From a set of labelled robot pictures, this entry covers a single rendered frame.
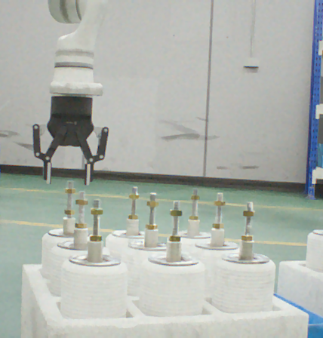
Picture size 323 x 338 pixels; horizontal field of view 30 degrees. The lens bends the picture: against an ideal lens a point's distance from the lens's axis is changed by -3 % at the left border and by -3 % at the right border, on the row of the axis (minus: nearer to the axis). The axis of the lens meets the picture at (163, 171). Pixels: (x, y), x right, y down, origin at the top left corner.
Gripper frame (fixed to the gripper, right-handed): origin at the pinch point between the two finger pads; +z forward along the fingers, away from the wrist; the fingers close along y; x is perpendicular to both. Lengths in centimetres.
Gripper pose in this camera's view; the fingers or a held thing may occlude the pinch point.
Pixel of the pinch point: (68, 176)
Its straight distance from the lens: 111.8
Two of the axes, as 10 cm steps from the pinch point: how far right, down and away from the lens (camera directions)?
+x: 2.5, 0.6, -9.7
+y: -9.7, -0.4, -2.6
